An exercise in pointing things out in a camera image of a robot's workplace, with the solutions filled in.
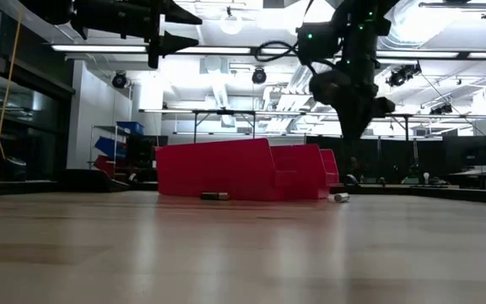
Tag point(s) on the small grey dome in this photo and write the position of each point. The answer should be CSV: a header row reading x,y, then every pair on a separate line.
x,y
350,180

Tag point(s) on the metal shelf rack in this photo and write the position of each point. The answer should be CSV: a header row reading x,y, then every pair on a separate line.
x,y
91,148

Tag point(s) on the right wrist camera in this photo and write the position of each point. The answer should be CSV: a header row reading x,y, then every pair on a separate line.
x,y
323,86

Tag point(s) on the black desk calculator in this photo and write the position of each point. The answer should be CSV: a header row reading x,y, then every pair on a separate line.
x,y
91,181

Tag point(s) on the black ceiling spotlight cluster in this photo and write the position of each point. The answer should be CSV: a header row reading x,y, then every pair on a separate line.
x,y
403,75

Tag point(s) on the red shelf bin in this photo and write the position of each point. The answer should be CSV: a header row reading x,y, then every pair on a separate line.
x,y
104,165

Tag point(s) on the round pendant lamp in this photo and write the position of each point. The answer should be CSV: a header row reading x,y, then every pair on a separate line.
x,y
231,23

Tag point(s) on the black ceiling track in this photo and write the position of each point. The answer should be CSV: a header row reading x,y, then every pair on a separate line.
x,y
454,5

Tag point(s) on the black copper-top battery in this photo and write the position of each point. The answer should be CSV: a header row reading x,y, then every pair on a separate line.
x,y
215,196

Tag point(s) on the black metal station frame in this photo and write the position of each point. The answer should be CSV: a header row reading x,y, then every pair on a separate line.
x,y
458,116
226,112

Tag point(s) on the white light bulb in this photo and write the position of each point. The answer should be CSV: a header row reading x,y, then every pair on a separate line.
x,y
426,176

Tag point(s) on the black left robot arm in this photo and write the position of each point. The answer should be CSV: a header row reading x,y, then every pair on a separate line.
x,y
44,8

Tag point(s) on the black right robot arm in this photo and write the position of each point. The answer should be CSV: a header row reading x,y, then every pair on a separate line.
x,y
359,42

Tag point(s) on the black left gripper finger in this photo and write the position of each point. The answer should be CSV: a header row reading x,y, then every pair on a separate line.
x,y
175,12
171,44

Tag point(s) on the blue shelf bin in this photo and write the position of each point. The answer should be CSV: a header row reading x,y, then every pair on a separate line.
x,y
130,128
110,148

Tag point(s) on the red plastic storage bin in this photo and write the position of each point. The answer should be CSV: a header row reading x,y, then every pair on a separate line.
x,y
302,169
217,169

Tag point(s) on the silver ventilation duct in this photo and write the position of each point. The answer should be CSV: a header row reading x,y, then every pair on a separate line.
x,y
388,38

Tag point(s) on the black aluminium rig frame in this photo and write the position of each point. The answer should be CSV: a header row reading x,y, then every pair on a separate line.
x,y
15,188

